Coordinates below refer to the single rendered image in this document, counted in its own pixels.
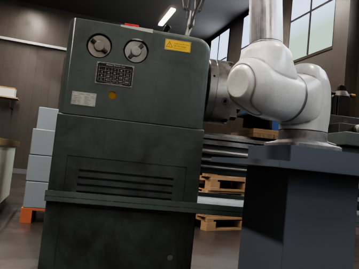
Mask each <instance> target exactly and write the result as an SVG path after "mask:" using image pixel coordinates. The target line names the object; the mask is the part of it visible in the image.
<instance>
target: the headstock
mask: <svg viewBox="0 0 359 269"><path fill-rule="evenodd" d="M134 38H137V39H141V40H142V41H144V42H143V43H142V42H140V41H131V39H134ZM209 57H210V48H209V46H208V44H207V43H206V42H205V41H204V40H202V39H200V38H195V37H190V36H185V35H179V34H173V33H167V32H163V31H157V30H153V33H149V32H146V31H141V30H136V29H131V28H126V27H121V25H118V24H114V23H107V22H100V21H93V20H87V19H80V18H73V19H72V20H71V21H70V24H69V33H68V41H67V49H66V57H65V65H64V74H63V82H62V87H61V95H60V103H59V113H67V114H76V115H85V116H94V117H103V118H112V119H117V120H126V121H135V122H144V123H153V124H162V125H171V126H180V127H186V128H195V129H202V127H203V121H204V111H205V100H206V89H207V79H208V68H209Z"/></svg>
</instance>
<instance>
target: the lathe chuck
mask: <svg viewBox="0 0 359 269"><path fill-rule="evenodd" d="M216 62H217V66H218V83H217V93H216V99H215V104H214V108H213V112H212V115H211V117H210V119H209V121H208V122H207V123H209V124H218V125H225V124H226V122H221V121H222V120H223V119H227V120H228V119H229V118H230V116H231V113H232V110H233V106H234V103H233V102H232V100H231V99H230V97H229V95H228V92H227V79H228V75H229V72H230V71H231V69H232V68H233V67H231V66H229V64H232V65H235V64H234V63H233V62H231V61H224V60H216ZM223 98H228V101H229V102H228V103H227V104H226V105H224V104H222V103H221V100H222V99H223Z"/></svg>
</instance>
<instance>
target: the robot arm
mask: <svg viewBox="0 0 359 269"><path fill-rule="evenodd" d="M191 1H192V0H189V1H188V7H186V0H182V2H183V10H184V11H186V18H187V19H188V27H189V26H190V20H191V11H190V7H191ZM227 92H228V95H229V97H230V99H231V100H232V102H233V103H234V104H235V105H236V106H237V107H238V108H240V109H241V110H243V111H244V112H246V113H248V114H250V115H253V116H256V117H259V118H263V119H266V120H271V121H276V122H278V123H279V126H278V135H277V140H275V141H270V142H266V143H264V145H296V146H304V147H312V148H320V149H328V150H333V151H341V152H342V148H340V147H337V145H336V144H333V143H330V142H328V140H327V133H328V127H329V122H330V112H331V86H330V82H329V79H328V76H327V74H326V72H325V71H324V70H323V69H321V67H320V66H318V65H314V64H297V65H294V62H293V59H292V54H291V51H290V50H289V49H288V48H287V47H286V46H285V45H284V44H283V0H249V46H248V47H247V48H246V49H245V50H244V51H243V52H242V54H241V55H240V59H239V61H238V62H237V63H236V64H235V65H234V66H233V68H232V69H231V71H230V72H229V75H228V79H227Z"/></svg>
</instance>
